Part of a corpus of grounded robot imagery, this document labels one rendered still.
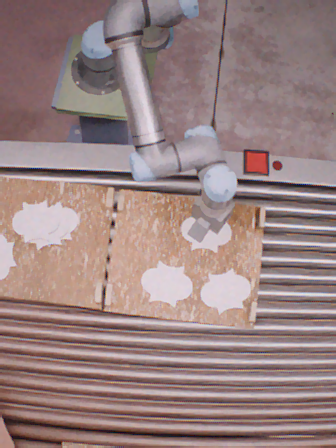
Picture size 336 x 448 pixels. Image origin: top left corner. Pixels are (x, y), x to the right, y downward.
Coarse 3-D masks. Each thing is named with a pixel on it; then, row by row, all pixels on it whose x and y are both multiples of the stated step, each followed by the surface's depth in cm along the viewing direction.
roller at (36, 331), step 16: (0, 320) 216; (16, 336) 216; (32, 336) 215; (48, 336) 215; (64, 336) 215; (80, 336) 215; (96, 336) 215; (112, 336) 215; (128, 336) 215; (144, 336) 216; (160, 336) 216; (176, 336) 216; (192, 336) 217; (208, 336) 217; (272, 352) 217; (288, 352) 218; (304, 352) 218; (320, 352) 218
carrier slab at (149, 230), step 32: (128, 192) 226; (128, 224) 223; (160, 224) 224; (256, 224) 225; (128, 256) 220; (160, 256) 221; (192, 256) 221; (224, 256) 222; (256, 256) 222; (128, 288) 218; (256, 288) 219; (192, 320) 216; (224, 320) 216
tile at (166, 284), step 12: (144, 276) 218; (156, 276) 218; (168, 276) 218; (180, 276) 218; (144, 288) 217; (156, 288) 217; (168, 288) 217; (180, 288) 217; (192, 288) 217; (156, 300) 216; (168, 300) 216
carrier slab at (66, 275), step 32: (0, 192) 224; (32, 192) 225; (64, 192) 225; (96, 192) 226; (0, 224) 222; (96, 224) 223; (32, 256) 219; (64, 256) 220; (96, 256) 220; (0, 288) 216; (32, 288) 216; (64, 288) 217
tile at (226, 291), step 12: (216, 276) 219; (228, 276) 219; (240, 276) 219; (204, 288) 218; (216, 288) 218; (228, 288) 218; (240, 288) 218; (204, 300) 216; (216, 300) 217; (228, 300) 217; (240, 300) 217
